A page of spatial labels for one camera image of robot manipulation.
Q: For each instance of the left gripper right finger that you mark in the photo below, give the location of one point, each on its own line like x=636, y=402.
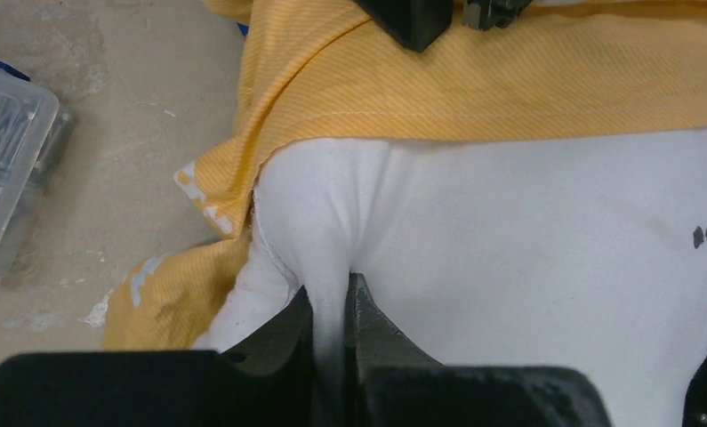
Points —
x=390, y=381

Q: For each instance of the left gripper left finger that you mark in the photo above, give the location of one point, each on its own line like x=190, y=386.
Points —
x=262, y=381

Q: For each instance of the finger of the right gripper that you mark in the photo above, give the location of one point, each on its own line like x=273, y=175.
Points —
x=414, y=24
x=485, y=15

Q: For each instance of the white pillow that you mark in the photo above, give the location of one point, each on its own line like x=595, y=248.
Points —
x=584, y=253

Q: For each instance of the yellow printed pillowcase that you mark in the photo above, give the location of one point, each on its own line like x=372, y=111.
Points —
x=314, y=69

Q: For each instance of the clear plastic organizer box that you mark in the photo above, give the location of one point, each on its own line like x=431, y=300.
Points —
x=34, y=130

